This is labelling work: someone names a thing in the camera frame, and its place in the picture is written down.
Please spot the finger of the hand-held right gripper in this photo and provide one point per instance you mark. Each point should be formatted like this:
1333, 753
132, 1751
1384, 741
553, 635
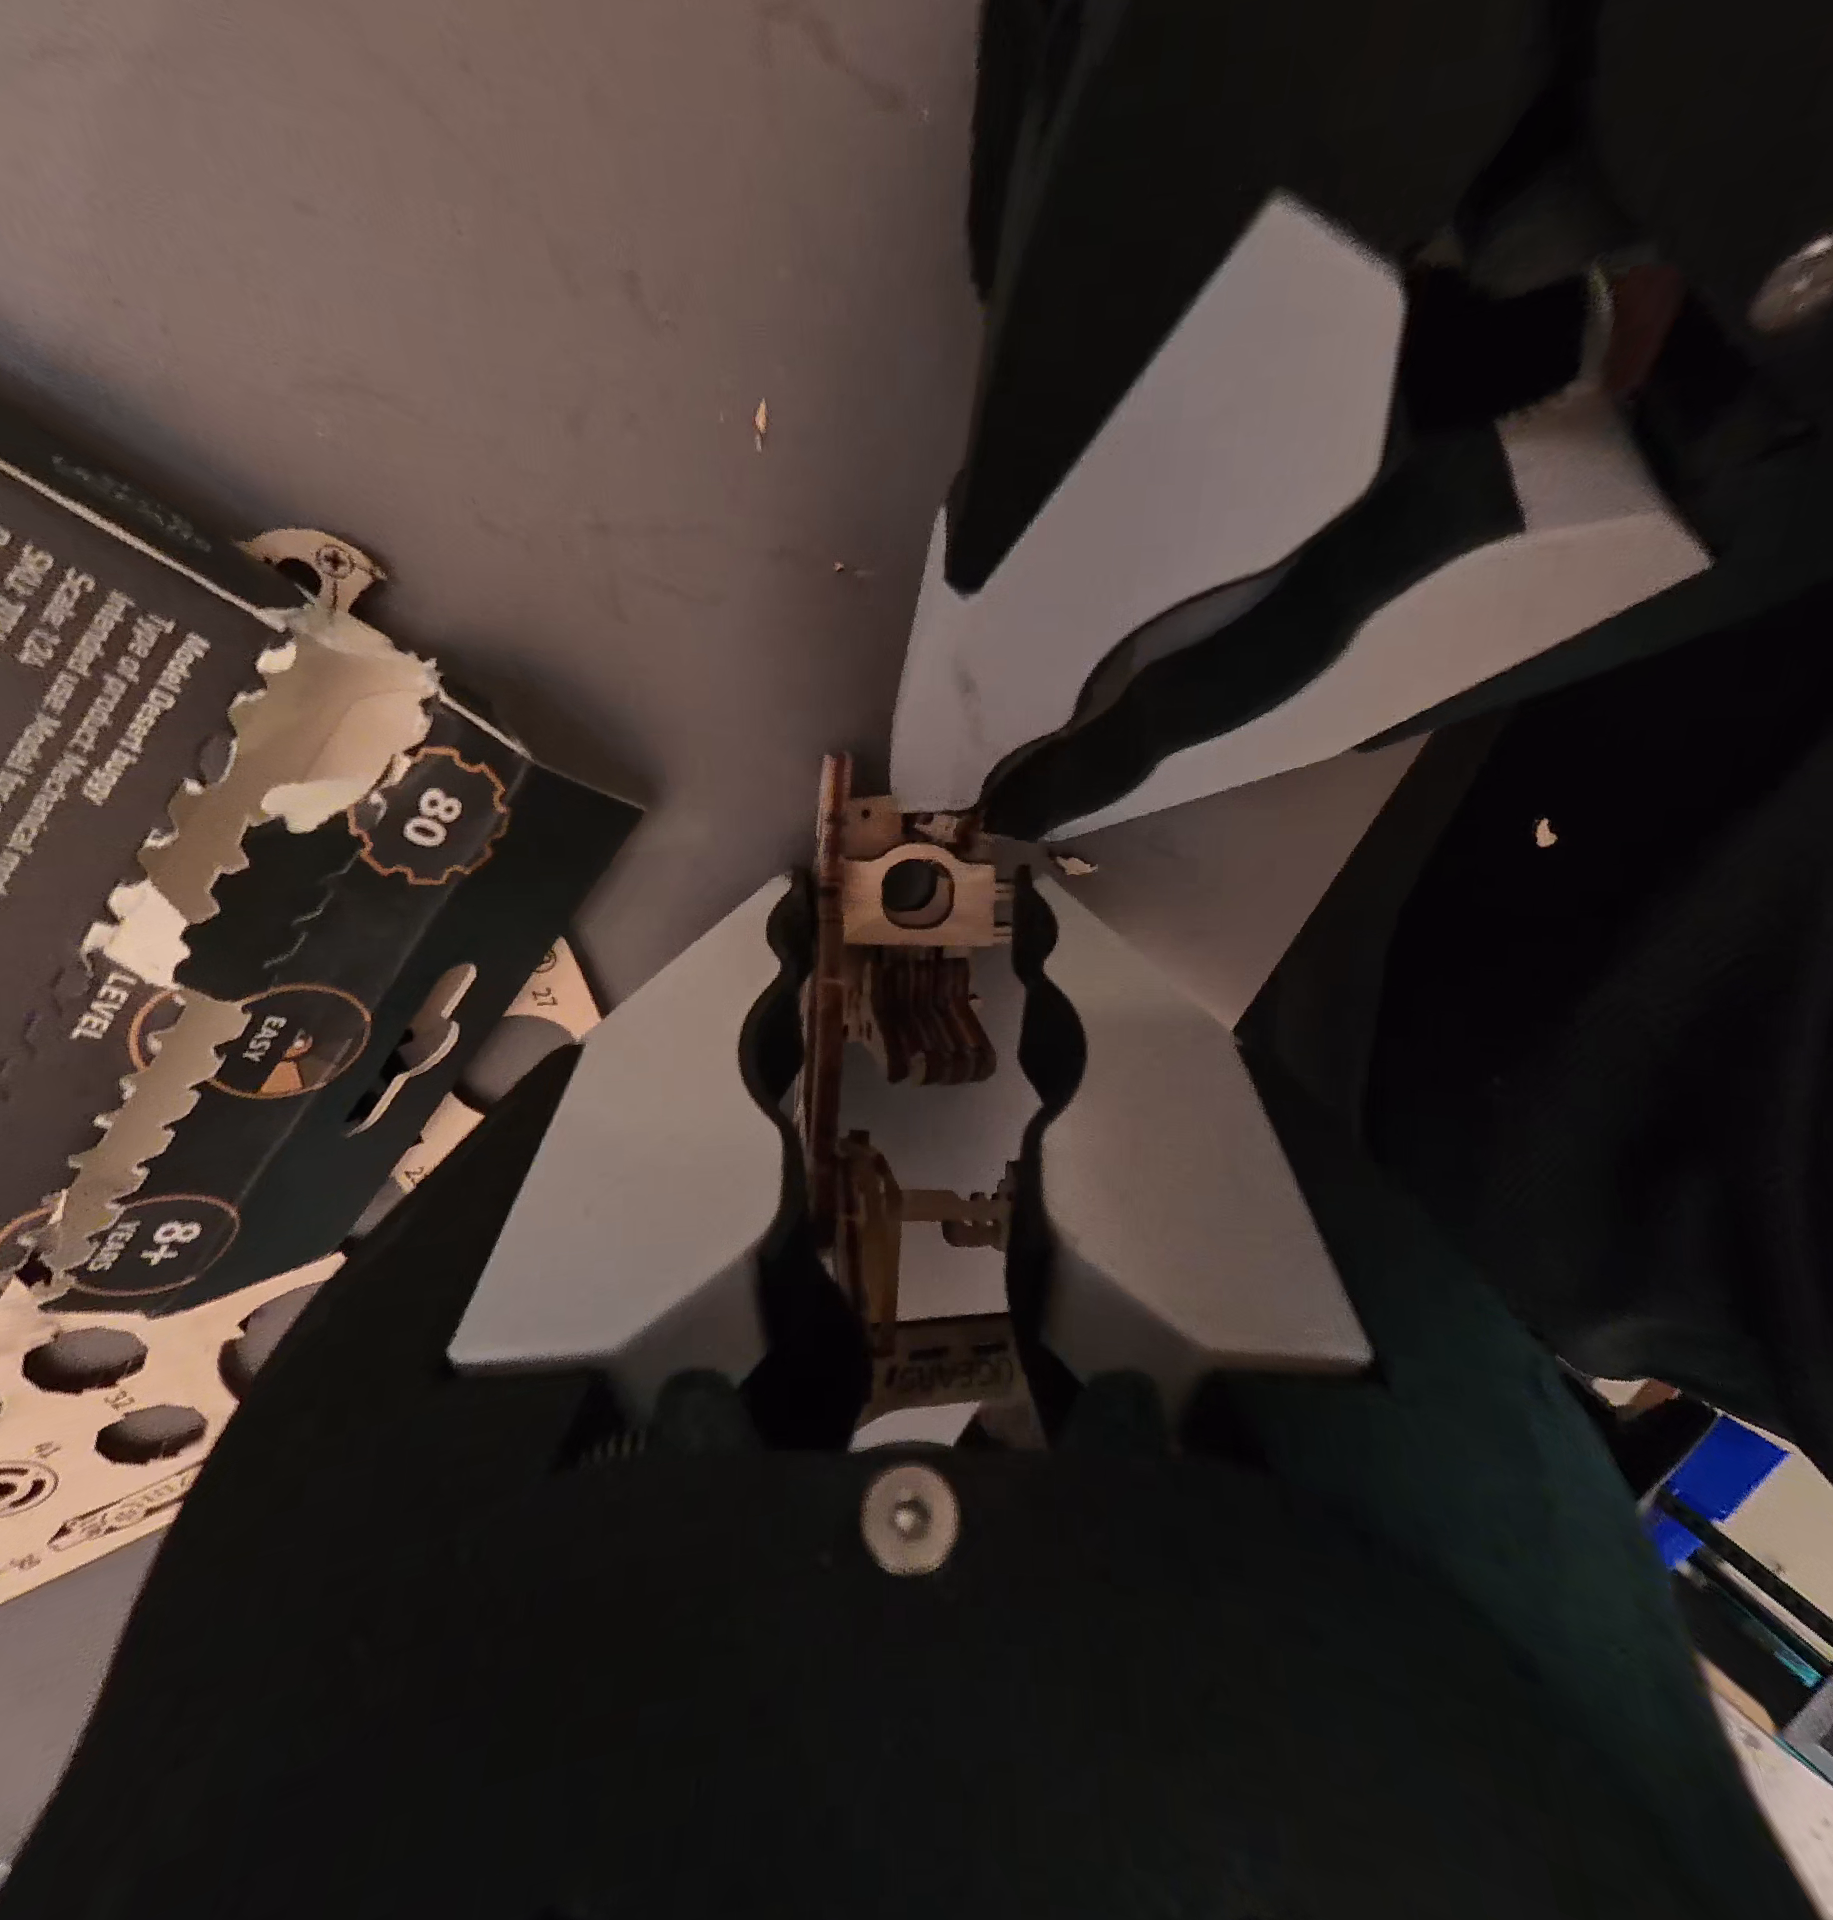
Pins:
1158, 526
1458, 647

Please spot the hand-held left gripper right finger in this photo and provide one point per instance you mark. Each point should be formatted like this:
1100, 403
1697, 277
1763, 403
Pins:
1188, 1197

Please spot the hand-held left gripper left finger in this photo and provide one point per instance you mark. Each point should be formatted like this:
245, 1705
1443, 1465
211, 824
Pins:
618, 1197

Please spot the wooden buggy model assembly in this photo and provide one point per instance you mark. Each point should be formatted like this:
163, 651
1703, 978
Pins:
864, 914

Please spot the person's dark clothing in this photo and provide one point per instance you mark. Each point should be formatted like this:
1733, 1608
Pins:
1608, 1047

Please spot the blue box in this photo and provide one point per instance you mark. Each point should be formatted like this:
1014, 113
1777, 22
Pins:
1717, 1477

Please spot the laser-cut plywood part sheet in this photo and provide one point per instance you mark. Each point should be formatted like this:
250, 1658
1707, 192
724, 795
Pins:
105, 1524

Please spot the black cardboard box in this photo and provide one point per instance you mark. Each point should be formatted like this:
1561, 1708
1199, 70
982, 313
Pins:
47, 898

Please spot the wooden piece with cross mark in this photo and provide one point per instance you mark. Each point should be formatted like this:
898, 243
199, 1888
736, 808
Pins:
331, 565

